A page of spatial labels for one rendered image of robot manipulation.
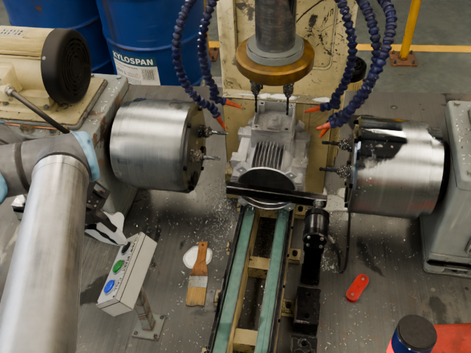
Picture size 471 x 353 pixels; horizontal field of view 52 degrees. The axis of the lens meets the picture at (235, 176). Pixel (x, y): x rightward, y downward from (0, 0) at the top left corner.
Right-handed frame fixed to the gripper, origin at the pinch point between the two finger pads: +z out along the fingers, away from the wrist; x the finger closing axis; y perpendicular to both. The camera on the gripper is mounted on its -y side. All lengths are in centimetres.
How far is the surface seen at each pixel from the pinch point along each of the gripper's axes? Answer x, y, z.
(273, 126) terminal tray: -25.4, 37.8, 14.5
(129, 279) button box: -3.6, -8.2, 3.3
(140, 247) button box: -3.7, -0.3, 3.0
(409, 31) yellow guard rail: -16, 250, 125
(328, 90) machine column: -34, 58, 25
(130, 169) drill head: 6.0, 23.9, -2.7
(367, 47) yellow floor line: 17, 265, 127
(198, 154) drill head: -7.5, 30.6, 6.7
